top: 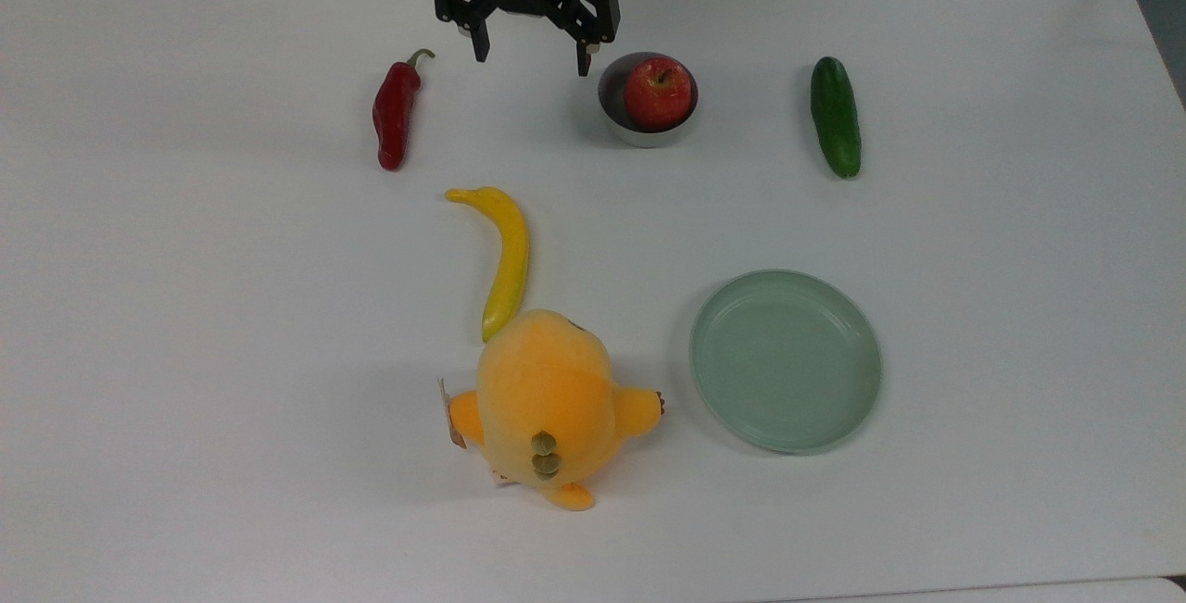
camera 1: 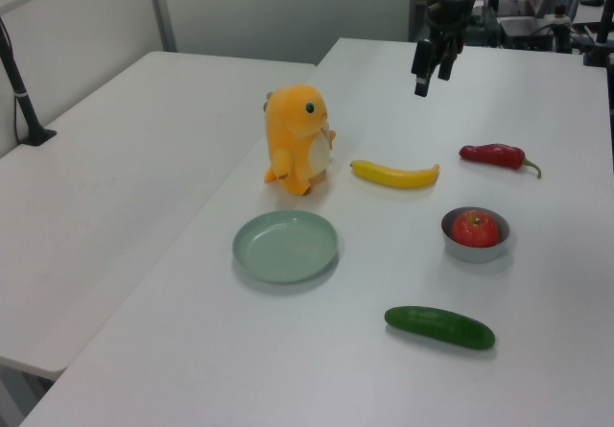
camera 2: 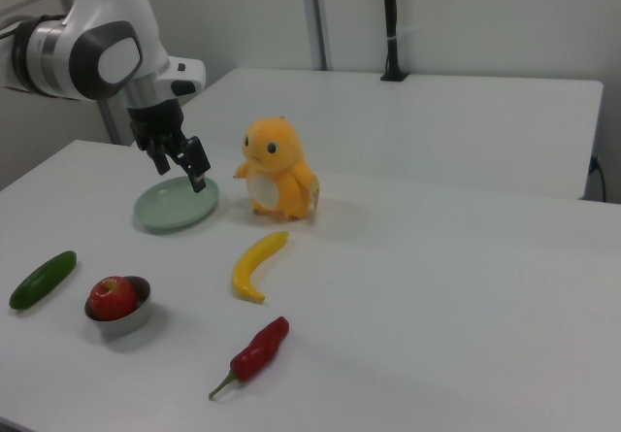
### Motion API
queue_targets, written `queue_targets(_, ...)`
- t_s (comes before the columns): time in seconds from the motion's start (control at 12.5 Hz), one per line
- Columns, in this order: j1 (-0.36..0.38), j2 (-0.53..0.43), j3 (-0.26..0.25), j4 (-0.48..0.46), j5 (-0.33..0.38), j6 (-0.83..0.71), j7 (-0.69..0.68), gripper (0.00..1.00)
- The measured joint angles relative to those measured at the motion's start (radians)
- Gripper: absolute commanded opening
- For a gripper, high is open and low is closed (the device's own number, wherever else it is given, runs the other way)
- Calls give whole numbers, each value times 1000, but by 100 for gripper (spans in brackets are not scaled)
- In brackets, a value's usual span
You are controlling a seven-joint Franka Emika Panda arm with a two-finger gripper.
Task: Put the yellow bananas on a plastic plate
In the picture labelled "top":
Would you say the orange plush toy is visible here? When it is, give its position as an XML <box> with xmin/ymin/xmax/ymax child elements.
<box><xmin>436</xmin><ymin>308</ymin><xmax>666</xmax><ymax>513</ymax></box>

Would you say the green cucumber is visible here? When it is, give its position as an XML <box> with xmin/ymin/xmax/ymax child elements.
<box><xmin>810</xmin><ymin>57</ymin><xmax>863</xmax><ymax>180</ymax></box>

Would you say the small metal bowl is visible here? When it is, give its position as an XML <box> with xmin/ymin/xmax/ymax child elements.
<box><xmin>598</xmin><ymin>52</ymin><xmax>700</xmax><ymax>149</ymax></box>

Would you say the yellow banana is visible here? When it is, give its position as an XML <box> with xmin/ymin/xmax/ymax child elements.
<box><xmin>445</xmin><ymin>186</ymin><xmax>532</xmax><ymax>344</ymax></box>

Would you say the red chili pepper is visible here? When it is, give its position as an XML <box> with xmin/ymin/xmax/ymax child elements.
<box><xmin>372</xmin><ymin>48</ymin><xmax>436</xmax><ymax>172</ymax></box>

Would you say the pale green plastic plate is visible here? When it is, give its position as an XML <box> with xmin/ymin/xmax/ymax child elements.
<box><xmin>688</xmin><ymin>270</ymin><xmax>883</xmax><ymax>456</ymax></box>

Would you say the red apple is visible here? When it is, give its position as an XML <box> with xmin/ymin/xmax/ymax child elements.
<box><xmin>624</xmin><ymin>57</ymin><xmax>695</xmax><ymax>131</ymax></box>

